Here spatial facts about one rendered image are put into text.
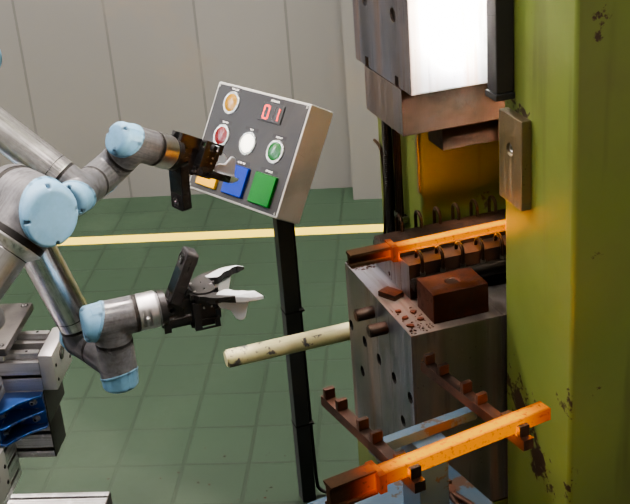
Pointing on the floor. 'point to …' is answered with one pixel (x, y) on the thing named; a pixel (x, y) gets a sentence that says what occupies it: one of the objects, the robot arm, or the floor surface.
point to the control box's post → (294, 358)
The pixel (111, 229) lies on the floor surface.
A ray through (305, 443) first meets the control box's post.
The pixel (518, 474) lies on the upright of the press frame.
